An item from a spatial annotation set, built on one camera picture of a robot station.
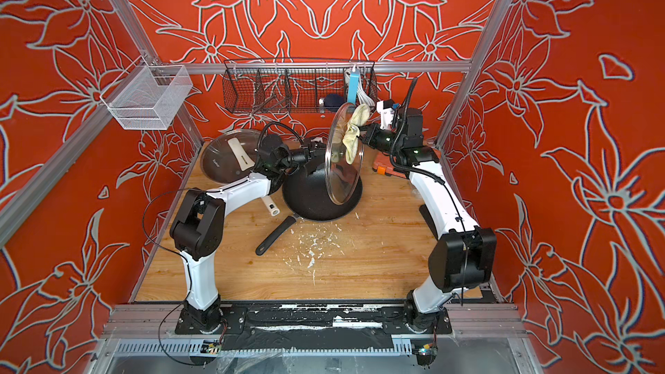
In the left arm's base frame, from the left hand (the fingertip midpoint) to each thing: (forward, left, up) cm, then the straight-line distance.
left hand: (337, 151), depth 73 cm
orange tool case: (+18, -19, -26) cm, 37 cm away
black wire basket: (+38, +20, -3) cm, 43 cm away
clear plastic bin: (+22, +69, 0) cm, 73 cm away
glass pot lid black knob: (+1, -2, -2) cm, 4 cm away
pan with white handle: (+15, +43, -21) cm, 51 cm away
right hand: (+6, -3, +3) cm, 8 cm away
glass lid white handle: (+11, +36, -18) cm, 41 cm away
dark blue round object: (+31, +3, -5) cm, 32 cm away
